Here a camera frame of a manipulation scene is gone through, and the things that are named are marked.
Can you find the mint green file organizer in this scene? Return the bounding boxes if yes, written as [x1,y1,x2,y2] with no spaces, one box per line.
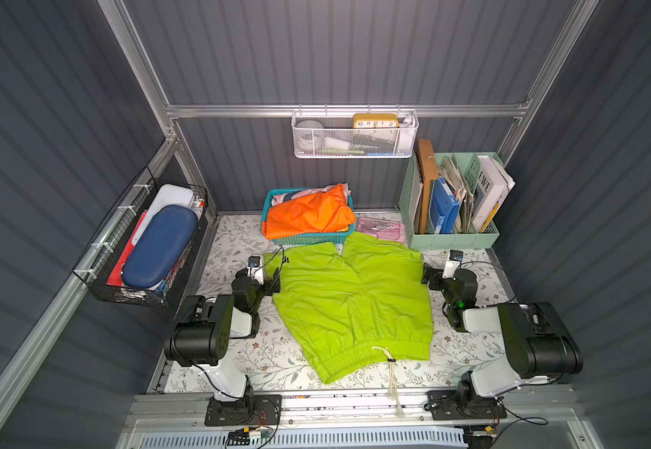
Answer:
[397,152,501,252]

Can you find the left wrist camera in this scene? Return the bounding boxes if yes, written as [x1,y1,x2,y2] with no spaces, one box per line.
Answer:
[247,256,265,285]

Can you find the white tray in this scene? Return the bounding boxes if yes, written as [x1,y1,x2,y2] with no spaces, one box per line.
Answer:
[130,183,195,246]

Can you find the black wire side basket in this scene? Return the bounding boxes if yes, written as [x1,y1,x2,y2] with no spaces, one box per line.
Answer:
[73,168,210,308]

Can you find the yellow clock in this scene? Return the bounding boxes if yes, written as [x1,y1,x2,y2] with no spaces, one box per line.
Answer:
[353,112,400,129]

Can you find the red folder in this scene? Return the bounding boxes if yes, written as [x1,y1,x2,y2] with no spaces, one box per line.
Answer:
[107,211,147,287]

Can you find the white tape roll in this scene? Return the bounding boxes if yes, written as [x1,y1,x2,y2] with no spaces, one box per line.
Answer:
[294,120,325,155]

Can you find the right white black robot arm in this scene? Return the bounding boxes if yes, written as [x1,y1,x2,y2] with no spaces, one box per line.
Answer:
[421,264,584,411]

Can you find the lime green shorts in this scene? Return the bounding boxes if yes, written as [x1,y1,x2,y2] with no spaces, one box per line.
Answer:
[267,232,434,385]

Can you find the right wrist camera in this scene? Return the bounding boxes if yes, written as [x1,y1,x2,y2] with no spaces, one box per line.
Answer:
[443,250,464,279]

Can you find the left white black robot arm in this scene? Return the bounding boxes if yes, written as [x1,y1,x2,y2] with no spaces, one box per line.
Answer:
[164,268,281,403]

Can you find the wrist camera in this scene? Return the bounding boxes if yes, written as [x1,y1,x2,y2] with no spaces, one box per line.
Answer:
[443,250,464,279]
[247,256,265,285]

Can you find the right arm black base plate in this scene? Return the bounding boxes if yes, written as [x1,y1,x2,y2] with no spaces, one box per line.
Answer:
[423,389,507,422]

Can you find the brown cardboard board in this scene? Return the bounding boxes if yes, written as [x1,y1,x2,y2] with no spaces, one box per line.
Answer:
[416,138,440,235]

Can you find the white book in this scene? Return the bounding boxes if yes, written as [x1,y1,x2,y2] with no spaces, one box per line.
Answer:
[471,155,516,233]

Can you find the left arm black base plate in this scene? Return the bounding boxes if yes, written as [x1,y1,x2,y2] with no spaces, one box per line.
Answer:
[204,395,282,428]

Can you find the blue folder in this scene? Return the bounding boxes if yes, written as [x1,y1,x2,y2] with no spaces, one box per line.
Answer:
[428,178,460,234]

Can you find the navy blue case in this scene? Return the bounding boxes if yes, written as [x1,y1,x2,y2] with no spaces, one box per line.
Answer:
[122,205,198,289]

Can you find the orange garment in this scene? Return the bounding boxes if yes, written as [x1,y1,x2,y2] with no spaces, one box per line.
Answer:
[261,183,357,241]

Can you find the floral table mat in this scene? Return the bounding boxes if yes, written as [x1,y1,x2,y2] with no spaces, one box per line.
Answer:
[163,211,523,394]

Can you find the pink pouch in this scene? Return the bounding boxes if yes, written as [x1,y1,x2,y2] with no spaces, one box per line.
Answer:
[357,217,406,244]

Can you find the teal plastic laundry basket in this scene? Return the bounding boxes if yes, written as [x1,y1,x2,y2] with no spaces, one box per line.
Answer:
[261,188,355,246]

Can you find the white wire wall basket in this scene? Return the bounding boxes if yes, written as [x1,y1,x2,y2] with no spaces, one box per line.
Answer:
[291,108,420,159]

